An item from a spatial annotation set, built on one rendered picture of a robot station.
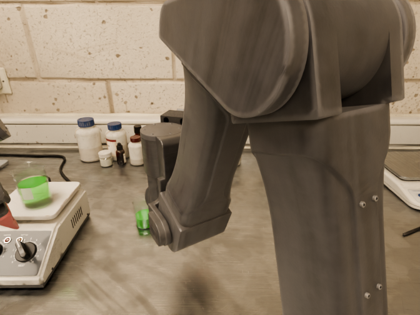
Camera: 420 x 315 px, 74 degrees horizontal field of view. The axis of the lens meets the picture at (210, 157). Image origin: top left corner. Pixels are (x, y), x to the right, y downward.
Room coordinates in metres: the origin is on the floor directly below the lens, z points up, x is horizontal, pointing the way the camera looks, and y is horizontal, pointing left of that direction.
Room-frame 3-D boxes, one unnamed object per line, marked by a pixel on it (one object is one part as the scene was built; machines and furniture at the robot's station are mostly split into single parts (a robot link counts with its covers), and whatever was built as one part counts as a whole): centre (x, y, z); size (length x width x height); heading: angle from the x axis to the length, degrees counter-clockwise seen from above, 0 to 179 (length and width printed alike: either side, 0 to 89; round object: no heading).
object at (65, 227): (0.42, 0.33, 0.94); 0.22 x 0.13 x 0.08; 1
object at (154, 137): (0.32, 0.05, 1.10); 0.12 x 0.09 x 0.12; 31
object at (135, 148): (0.78, 0.22, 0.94); 0.05 x 0.05 x 0.09
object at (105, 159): (0.76, 0.32, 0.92); 0.04 x 0.04 x 0.04
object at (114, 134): (0.82, 0.30, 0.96); 0.06 x 0.06 x 0.11
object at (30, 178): (0.43, 0.32, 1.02); 0.06 x 0.05 x 0.08; 34
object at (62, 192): (0.45, 0.33, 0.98); 0.12 x 0.12 x 0.01; 1
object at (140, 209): (0.48, 0.14, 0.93); 0.04 x 0.04 x 0.06
